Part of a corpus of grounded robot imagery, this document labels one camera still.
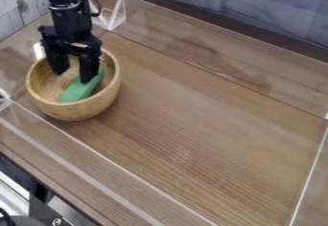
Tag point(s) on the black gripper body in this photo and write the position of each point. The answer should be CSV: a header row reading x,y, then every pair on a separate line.
x,y
69,36

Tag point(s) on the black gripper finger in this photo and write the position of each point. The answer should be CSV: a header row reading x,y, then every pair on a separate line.
x,y
89,67
58,59

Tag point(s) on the green rectangular block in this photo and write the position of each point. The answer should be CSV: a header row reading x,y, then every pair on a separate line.
x,y
78,91

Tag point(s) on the wooden bowl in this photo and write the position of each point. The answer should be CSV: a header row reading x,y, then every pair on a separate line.
x,y
46,86

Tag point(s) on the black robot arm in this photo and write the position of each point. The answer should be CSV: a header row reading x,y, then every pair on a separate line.
x,y
69,38

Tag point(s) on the clear acrylic corner bracket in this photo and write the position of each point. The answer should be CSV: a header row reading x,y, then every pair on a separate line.
x,y
111,17

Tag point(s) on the black metal mount bracket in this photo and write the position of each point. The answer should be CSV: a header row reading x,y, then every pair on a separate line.
x,y
44,213

